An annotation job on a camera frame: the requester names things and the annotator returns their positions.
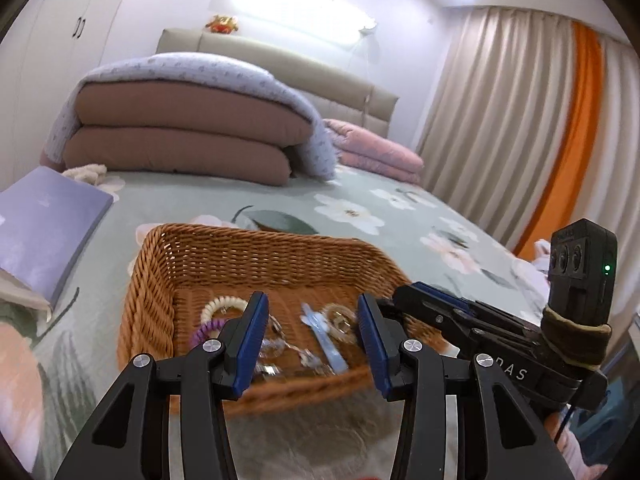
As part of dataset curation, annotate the orange plush toy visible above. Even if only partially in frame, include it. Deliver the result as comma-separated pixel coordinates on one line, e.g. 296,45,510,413
206,14,240,36

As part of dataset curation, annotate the teal object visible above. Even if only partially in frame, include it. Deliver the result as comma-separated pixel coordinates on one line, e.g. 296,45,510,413
570,375,626,461

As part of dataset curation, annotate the brown wicker basket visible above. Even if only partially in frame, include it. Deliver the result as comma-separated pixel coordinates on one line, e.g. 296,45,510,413
116,223,463,417

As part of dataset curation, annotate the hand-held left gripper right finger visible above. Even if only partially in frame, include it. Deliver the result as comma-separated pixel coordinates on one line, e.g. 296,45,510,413
356,293,576,480

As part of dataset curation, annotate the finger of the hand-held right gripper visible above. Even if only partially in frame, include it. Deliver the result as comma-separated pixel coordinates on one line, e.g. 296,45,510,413
407,281,544,337
391,286,542,361

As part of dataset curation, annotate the beige padded headboard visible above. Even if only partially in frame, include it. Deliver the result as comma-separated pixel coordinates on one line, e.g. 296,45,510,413
156,27,401,141

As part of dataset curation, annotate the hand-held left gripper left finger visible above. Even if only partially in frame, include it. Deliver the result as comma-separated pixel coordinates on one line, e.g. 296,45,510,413
52,291,271,480

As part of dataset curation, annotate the purple spiral hair tie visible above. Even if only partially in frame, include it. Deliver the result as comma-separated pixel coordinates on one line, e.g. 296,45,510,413
194,317,228,346

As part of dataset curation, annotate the white fluffy cloth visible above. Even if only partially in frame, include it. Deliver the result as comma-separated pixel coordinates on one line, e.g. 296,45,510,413
62,163,121,203

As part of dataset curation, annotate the beige curtain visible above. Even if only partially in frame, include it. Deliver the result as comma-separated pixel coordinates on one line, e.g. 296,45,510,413
415,5,640,321

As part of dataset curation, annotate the brown elastic band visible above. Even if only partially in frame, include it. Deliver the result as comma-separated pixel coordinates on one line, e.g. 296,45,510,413
542,306,613,372

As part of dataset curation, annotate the white plastic bag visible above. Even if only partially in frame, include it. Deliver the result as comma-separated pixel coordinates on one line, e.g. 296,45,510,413
515,240,556,321

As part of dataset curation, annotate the person's right forearm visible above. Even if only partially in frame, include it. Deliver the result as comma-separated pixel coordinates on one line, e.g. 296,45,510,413
542,405,601,480

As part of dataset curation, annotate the silver hair clip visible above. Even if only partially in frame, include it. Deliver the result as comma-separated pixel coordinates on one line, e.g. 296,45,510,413
297,347,333,376

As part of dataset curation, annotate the folded pink blanket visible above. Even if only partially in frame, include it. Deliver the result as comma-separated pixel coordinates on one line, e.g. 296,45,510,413
322,118,426,186

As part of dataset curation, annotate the light blue hair clip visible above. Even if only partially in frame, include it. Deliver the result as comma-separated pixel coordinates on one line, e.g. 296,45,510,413
299,302,349,374

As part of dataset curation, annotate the cream spiral hair tie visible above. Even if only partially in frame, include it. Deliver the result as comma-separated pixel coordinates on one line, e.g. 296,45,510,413
201,296,251,326

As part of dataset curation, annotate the thin black cable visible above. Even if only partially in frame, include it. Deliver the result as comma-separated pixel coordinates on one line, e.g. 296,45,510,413
552,390,583,443

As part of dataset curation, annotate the white wardrobe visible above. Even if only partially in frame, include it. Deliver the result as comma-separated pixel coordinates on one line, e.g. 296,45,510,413
0,0,146,191

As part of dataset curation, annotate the beige scrunchie hair tie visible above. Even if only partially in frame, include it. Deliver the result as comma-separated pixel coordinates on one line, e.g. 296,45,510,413
320,302,360,346

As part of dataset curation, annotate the blue hardcover book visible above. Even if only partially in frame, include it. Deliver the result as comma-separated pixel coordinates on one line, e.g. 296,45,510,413
0,166,115,322

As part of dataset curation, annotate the long wall light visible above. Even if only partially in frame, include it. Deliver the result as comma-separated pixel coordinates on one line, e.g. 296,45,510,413
210,0,378,53

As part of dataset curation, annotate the orange curtain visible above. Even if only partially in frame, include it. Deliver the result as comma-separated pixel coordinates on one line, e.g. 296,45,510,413
515,20,606,261

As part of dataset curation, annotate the folded brown floral quilt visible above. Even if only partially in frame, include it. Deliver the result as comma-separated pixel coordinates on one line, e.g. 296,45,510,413
41,55,338,188

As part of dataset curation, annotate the white hanging cable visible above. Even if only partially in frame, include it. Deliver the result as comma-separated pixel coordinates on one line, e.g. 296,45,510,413
347,35,375,126

